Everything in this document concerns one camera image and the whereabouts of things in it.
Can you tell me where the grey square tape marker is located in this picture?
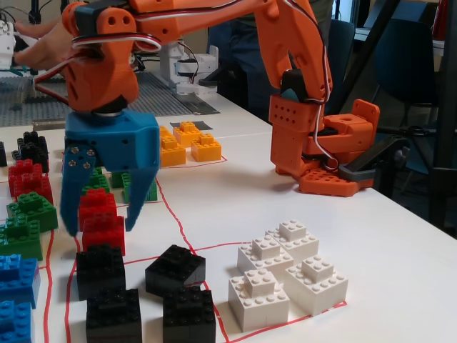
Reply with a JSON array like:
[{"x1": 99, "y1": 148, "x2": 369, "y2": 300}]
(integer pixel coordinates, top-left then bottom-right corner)
[{"x1": 169, "y1": 120, "x2": 214, "y2": 131}]

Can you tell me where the red lego block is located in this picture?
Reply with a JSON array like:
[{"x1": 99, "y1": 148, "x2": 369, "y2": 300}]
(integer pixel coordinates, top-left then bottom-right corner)
[
  {"x1": 81, "y1": 214, "x2": 126, "y2": 257},
  {"x1": 78, "y1": 188, "x2": 118, "y2": 219},
  {"x1": 8, "y1": 159, "x2": 43, "y2": 179},
  {"x1": 14, "y1": 174, "x2": 54, "y2": 205}
]

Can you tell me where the bare human hand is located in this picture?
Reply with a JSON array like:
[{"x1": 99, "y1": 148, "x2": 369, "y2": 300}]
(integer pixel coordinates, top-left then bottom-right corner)
[{"x1": 13, "y1": 20, "x2": 78, "y2": 71}]

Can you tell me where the red black white servo cable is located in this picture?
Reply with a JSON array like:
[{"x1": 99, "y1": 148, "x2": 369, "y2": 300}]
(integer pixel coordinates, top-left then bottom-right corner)
[
  {"x1": 281, "y1": 0, "x2": 340, "y2": 174},
  {"x1": 34, "y1": 31, "x2": 164, "y2": 104}
]

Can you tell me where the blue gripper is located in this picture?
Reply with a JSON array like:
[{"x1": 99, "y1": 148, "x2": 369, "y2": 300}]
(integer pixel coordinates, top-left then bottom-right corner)
[{"x1": 59, "y1": 109, "x2": 161, "y2": 237}]

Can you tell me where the grey lego baseplate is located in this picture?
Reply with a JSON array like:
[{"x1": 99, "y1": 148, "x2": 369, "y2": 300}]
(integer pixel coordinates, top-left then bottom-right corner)
[{"x1": 0, "y1": 73, "x2": 201, "y2": 129}]

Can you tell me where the green lego block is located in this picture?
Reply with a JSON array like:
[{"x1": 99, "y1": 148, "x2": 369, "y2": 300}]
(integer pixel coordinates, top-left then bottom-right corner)
[
  {"x1": 6, "y1": 192, "x2": 59, "y2": 233},
  {"x1": 0, "y1": 216, "x2": 44, "y2": 262},
  {"x1": 110, "y1": 171, "x2": 132, "y2": 189},
  {"x1": 122, "y1": 178, "x2": 159, "y2": 204},
  {"x1": 81, "y1": 166, "x2": 111, "y2": 197}
]

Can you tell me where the blue lego block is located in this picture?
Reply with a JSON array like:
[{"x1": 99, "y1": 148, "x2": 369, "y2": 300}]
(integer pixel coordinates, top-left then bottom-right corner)
[
  {"x1": 0, "y1": 254, "x2": 41, "y2": 310},
  {"x1": 0, "y1": 300, "x2": 36, "y2": 343}
]

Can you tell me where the black grey table clamp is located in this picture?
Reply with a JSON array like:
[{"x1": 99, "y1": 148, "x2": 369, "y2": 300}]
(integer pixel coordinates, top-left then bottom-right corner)
[{"x1": 337, "y1": 124, "x2": 433, "y2": 183}]

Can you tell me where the dark blue chair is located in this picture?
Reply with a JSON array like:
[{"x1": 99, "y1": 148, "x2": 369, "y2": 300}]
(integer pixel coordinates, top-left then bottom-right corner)
[
  {"x1": 328, "y1": 19, "x2": 358, "y2": 115},
  {"x1": 371, "y1": 17, "x2": 443, "y2": 172}
]

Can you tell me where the white robot part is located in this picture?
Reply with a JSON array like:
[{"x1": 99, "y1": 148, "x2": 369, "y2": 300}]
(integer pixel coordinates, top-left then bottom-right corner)
[{"x1": 0, "y1": 19, "x2": 17, "y2": 71}]

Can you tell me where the white lego block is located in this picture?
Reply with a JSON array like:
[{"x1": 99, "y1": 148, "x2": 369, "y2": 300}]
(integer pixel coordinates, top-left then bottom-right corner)
[
  {"x1": 266, "y1": 219, "x2": 320, "y2": 264},
  {"x1": 237, "y1": 236, "x2": 294, "y2": 283},
  {"x1": 284, "y1": 255, "x2": 349, "y2": 317},
  {"x1": 227, "y1": 267, "x2": 291, "y2": 333}
]

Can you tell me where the grey duct tape strip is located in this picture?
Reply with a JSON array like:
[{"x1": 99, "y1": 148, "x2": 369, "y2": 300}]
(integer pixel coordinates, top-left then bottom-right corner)
[
  {"x1": 177, "y1": 93, "x2": 221, "y2": 115},
  {"x1": 32, "y1": 120, "x2": 69, "y2": 132}
]

